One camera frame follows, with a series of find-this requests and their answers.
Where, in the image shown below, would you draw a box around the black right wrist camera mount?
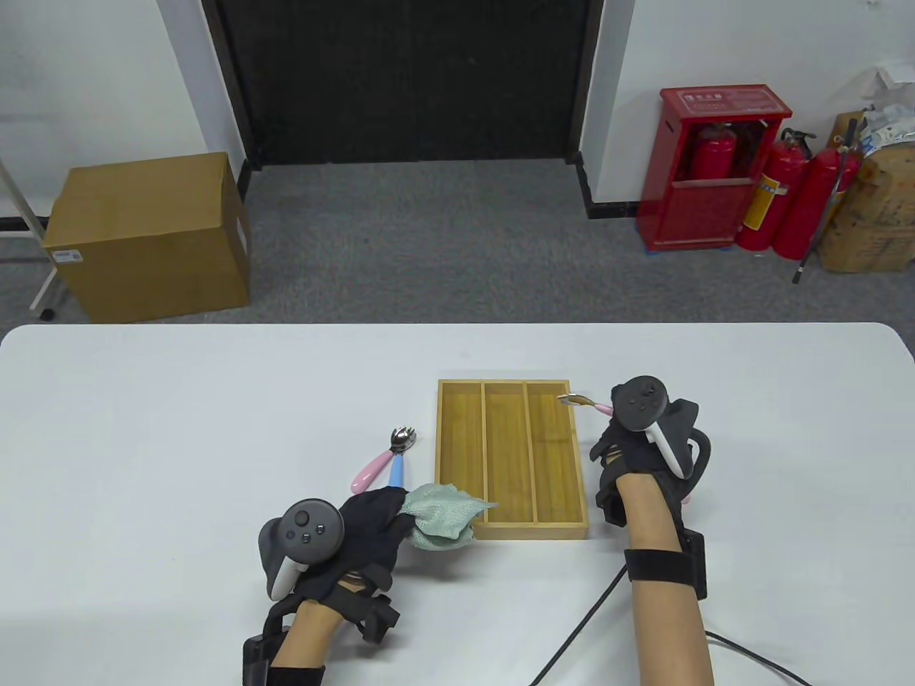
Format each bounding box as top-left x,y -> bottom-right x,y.
594,480 -> 631,530

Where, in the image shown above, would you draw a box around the grey controller on left glove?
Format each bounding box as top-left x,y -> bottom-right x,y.
258,497 -> 346,602

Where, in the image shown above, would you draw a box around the red fire extinguisher yellow label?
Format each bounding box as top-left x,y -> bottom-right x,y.
736,128 -> 817,253

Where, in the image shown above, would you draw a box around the plain brown cardboard box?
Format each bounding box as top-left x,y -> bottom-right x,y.
41,151 -> 252,324

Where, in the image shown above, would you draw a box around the grey controller on right glove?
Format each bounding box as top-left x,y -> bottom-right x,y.
610,376 -> 698,480

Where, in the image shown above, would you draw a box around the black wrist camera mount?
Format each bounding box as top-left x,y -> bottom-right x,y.
335,580 -> 401,644
594,480 -> 631,530

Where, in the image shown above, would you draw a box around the person's left forearm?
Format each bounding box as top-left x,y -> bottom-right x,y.
274,599 -> 345,686

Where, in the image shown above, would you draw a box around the black door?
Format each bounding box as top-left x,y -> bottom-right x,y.
202,0 -> 605,170

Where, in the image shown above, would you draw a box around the grey controller on glove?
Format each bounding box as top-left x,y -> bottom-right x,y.
258,497 -> 346,602
610,376 -> 698,480

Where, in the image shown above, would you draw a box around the black cable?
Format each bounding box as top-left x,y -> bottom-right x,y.
528,563 -> 817,686

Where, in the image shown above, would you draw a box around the green cleaning cloth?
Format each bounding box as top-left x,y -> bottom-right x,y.
399,482 -> 500,553

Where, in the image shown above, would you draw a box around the white metal stand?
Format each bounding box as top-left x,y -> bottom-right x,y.
0,153 -> 59,320

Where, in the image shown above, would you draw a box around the wooden three-slot cutlery tray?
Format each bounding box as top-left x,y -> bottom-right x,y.
434,379 -> 590,542

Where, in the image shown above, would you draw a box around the black forearm strap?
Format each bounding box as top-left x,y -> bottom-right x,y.
242,635 -> 327,686
623,530 -> 709,602

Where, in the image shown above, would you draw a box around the person's left hand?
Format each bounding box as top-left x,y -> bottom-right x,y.
295,486 -> 417,608

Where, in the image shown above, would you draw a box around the person's right forearm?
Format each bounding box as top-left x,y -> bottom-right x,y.
615,472 -> 716,686

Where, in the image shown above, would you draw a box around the printed brown cardboard box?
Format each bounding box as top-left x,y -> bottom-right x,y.
818,110 -> 915,274

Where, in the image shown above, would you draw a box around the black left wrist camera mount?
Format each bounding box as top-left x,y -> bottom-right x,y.
335,580 -> 401,644

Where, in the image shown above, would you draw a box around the pink-handled metal spoon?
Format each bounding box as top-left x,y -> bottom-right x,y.
557,393 -> 615,417

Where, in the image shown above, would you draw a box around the red fire extinguisher cabinet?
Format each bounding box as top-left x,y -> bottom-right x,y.
635,85 -> 793,253

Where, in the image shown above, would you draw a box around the white plastic bags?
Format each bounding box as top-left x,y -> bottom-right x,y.
856,60 -> 915,159

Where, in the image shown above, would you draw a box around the black left forearm strap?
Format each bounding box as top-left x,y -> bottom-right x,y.
242,635 -> 327,686

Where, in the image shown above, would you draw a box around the pink-handled metal fork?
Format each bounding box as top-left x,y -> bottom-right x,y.
350,426 -> 417,494

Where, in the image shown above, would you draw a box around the black right forearm strap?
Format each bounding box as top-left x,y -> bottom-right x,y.
623,530 -> 709,602

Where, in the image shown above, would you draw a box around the person's right hand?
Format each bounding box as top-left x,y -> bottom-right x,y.
589,420 -> 669,504

